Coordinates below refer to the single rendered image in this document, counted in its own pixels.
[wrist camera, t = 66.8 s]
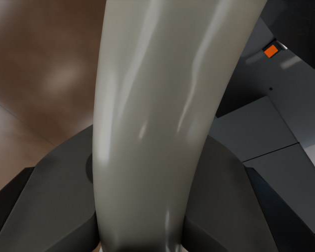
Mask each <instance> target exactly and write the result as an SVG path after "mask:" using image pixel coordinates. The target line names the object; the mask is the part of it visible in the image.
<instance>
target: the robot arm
mask: <svg viewBox="0 0 315 252"><path fill-rule="evenodd" d="M99 243H100V236H99V230H98V223H97V215H96V208H95V198H94V185H93V124H92V125H90V126H89V127H87V128H85V129H84V130H82V131H80V132H79V133H77V134H76V135H74V136H72V137H71V138H69V139H67V140H66V141H64V142H63V143H61V144H60V145H58V146H57V147H55V148H54V149H53V150H51V151H50V152H49V153H48V154H47V155H45V156H44V157H43V158H42V159H41V160H40V161H39V162H38V163H37V164H36V165H35V166H34V167H25V168H24V169H23V170H22V171H21V172H20V173H19V174H17V175H16V176H15V177H14V178H13V179H12V180H11V181H10V182H9V183H8V184H7V185H5V186H4V187H3V188H2V189H1V190H0V252H92V251H93V250H94V249H95V248H96V247H97V246H98V245H99ZM181 245H182V246H183V247H184V248H185V249H186V250H187V251H188V252H315V234H314V233H313V232H312V231H311V229H310V228H309V227H308V226H307V225H306V224H305V223H304V221H303V220H302V219H301V218H300V217H299V216H298V215H297V214H296V213H295V212H294V211H293V210H292V209H291V207H290V206H289V205H288V204H287V203H286V202H285V201H284V200H283V199H282V198H281V197H280V196H279V195H278V194H277V193H276V191H275V190H274V189H273V188H272V187H271V186H270V185H269V184H268V183H267V182H266V181H265V180H264V179H263V178H262V176H261V175H260V174H259V173H258V172H257V171H256V170H255V169H254V168H253V167H246V166H245V165H244V164H243V163H242V162H241V161H240V160H239V159H238V158H237V157H236V156H235V155H234V154H233V153H232V152H231V151H230V150H229V149H228V148H226V147H225V146H224V145H223V144H221V143H220V142H218V141H217V140H216V139H214V138H213V137H211V136H210V135H207V137H206V140H205V143H204V146H203V149H202V152H201V155H200V158H199V161H198V164H197V167H196V171H195V174H194V177H193V181H192V184H191V188H190V192H189V196H188V201H187V206H186V211H185V216H184V222H183V229H182V238H181Z"/></svg>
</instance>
